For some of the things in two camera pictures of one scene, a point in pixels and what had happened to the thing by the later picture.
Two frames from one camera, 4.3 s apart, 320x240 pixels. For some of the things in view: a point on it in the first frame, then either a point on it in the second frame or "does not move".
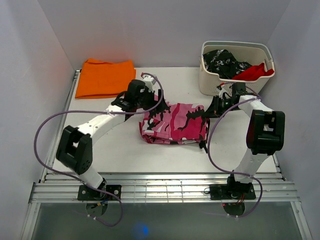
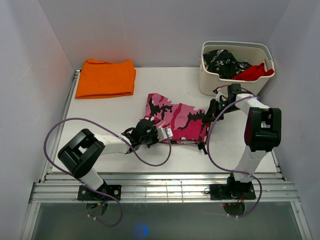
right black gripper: x=213 y=111 does not move
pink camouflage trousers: x=173 y=123 does not move
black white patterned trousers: x=222 y=63 does not move
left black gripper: x=151 y=95 to x=153 y=130
